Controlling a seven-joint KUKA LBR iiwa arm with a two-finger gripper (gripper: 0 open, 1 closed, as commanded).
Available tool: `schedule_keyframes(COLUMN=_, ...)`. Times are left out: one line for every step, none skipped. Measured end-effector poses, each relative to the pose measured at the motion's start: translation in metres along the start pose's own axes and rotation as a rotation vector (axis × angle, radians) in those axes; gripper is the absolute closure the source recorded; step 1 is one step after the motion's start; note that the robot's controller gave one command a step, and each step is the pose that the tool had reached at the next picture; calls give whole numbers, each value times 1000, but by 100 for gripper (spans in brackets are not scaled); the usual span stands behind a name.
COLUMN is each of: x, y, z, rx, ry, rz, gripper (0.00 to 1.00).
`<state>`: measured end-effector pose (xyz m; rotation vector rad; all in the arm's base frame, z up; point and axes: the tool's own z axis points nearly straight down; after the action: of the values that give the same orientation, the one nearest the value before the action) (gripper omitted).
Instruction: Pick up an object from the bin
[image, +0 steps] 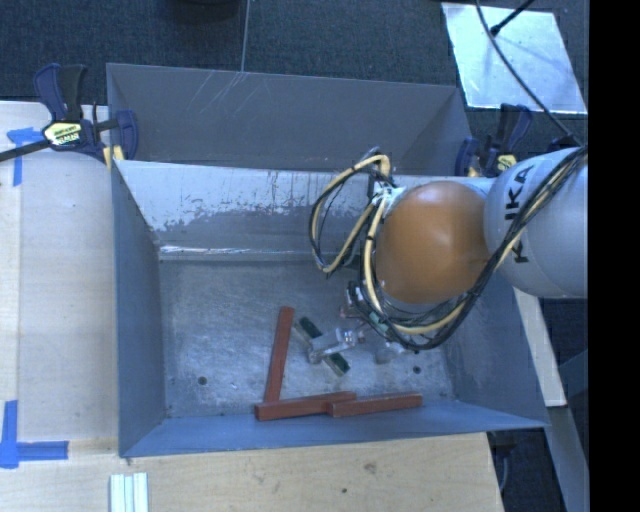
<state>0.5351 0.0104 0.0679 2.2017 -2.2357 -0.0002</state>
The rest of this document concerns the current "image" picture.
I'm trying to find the pale wood flat board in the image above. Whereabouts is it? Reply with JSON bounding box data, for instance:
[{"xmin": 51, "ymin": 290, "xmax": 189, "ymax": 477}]
[{"xmin": 17, "ymin": 103, "xmax": 122, "ymax": 443}]

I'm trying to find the red-brown flat block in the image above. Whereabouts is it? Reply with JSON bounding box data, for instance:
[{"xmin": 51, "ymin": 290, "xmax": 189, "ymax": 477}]
[
  {"xmin": 253, "ymin": 390, "xmax": 359, "ymax": 422},
  {"xmin": 327, "ymin": 392, "xmax": 425, "ymax": 420},
  {"xmin": 262, "ymin": 305, "xmax": 297, "ymax": 404}
]

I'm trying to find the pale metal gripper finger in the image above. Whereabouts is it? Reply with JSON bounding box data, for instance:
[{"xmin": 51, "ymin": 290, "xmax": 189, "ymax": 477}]
[
  {"xmin": 306, "ymin": 341, "xmax": 360, "ymax": 365},
  {"xmin": 308, "ymin": 327, "xmax": 363, "ymax": 352}
]

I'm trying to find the dark green block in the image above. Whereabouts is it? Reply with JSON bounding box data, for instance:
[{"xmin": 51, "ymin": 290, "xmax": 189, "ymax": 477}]
[{"xmin": 294, "ymin": 316, "xmax": 351, "ymax": 378}]

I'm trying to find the grey metal bin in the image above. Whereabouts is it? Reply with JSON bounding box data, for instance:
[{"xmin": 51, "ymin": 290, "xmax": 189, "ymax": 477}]
[{"xmin": 105, "ymin": 62, "xmax": 552, "ymax": 459}]

